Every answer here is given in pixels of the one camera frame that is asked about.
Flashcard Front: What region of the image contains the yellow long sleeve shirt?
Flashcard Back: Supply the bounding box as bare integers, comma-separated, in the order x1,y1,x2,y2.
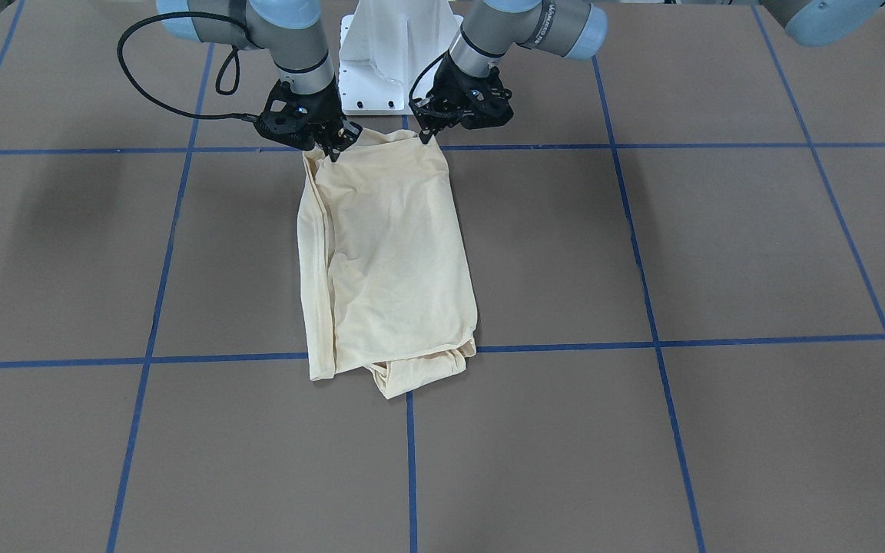
297,130,478,399

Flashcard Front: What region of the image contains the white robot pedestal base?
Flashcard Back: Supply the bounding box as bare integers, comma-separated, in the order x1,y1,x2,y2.
338,1,462,117

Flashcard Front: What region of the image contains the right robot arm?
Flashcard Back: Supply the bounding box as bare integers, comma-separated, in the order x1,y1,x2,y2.
116,1,362,162

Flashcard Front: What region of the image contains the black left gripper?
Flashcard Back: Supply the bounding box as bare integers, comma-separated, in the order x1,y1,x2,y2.
408,54,514,146

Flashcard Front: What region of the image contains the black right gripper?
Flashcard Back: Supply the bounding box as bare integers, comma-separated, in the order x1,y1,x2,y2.
253,79,363,161

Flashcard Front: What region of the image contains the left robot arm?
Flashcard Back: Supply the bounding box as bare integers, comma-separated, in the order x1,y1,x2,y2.
409,1,881,144

